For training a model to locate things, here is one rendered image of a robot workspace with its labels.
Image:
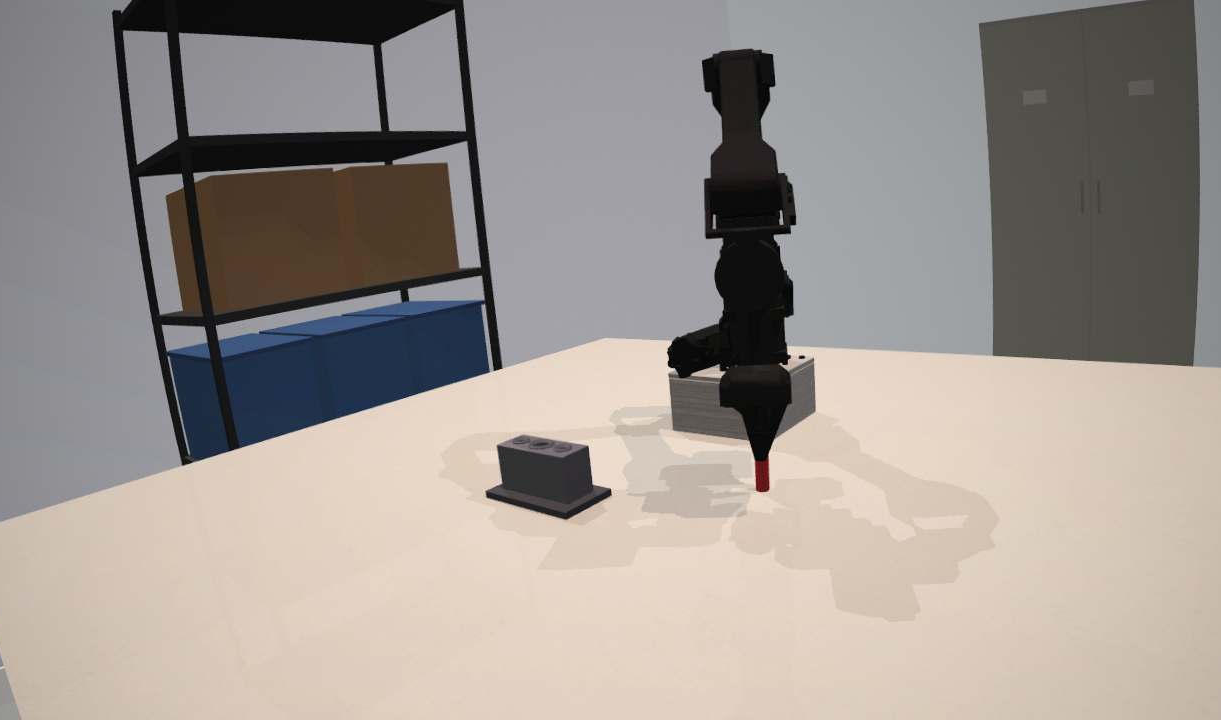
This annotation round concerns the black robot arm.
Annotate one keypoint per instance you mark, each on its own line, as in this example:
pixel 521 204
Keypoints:
pixel 745 193

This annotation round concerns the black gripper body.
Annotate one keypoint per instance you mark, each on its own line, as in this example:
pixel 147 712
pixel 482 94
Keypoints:
pixel 758 342

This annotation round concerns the red peg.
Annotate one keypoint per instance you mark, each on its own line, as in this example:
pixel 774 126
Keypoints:
pixel 762 475

